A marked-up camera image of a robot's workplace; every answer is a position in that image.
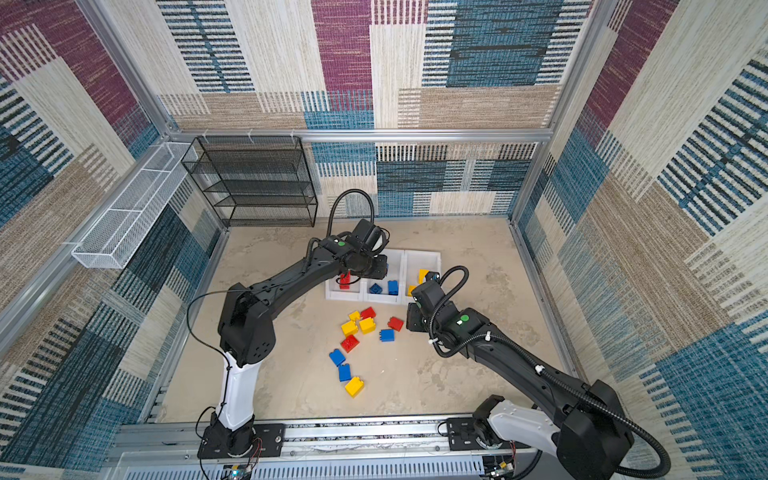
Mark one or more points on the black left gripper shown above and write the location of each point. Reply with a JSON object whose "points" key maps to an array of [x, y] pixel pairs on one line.
{"points": [[381, 270]]}

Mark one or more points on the black wire mesh shelf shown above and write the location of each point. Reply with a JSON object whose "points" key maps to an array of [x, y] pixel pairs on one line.
{"points": [[254, 181]]}

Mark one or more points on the middle white plastic bin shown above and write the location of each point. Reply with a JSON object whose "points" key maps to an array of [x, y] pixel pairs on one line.
{"points": [[395, 271]]}

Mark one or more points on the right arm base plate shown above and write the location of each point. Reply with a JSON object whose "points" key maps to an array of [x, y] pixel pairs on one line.
{"points": [[474, 433]]}

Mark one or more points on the yellow lego bottom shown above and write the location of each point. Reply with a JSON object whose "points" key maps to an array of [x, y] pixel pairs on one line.
{"points": [[354, 386]]}

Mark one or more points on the white wire mesh basket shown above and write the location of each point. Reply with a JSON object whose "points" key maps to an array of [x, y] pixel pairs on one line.
{"points": [[118, 233]]}

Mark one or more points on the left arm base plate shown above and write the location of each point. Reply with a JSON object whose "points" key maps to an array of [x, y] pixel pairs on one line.
{"points": [[250, 440]]}

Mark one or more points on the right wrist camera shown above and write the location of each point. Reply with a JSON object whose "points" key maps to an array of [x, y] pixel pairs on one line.
{"points": [[432, 276]]}

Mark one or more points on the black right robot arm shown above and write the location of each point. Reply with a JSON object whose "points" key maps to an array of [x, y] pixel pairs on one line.
{"points": [[584, 426]]}

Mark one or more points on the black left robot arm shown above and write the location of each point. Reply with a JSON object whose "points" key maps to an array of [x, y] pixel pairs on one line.
{"points": [[246, 331]]}

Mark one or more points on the long red lego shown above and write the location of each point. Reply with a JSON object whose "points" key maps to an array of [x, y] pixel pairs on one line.
{"points": [[344, 281]]}

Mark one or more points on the white plastic bin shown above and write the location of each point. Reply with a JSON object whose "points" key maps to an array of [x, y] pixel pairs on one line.
{"points": [[395, 271], [345, 259], [414, 260]]}

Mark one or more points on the left white plastic bin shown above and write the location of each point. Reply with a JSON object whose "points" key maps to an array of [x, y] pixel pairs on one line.
{"points": [[345, 259]]}

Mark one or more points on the right white plastic bin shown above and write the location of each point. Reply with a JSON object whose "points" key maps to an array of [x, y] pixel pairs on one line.
{"points": [[414, 260]]}

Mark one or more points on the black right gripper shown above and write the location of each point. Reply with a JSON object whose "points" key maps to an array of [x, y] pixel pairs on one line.
{"points": [[413, 318]]}

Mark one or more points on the aluminium front rail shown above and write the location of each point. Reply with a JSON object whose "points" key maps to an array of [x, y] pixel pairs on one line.
{"points": [[381, 447]]}

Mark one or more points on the red lego top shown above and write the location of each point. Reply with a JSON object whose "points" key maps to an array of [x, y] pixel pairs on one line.
{"points": [[368, 313]]}

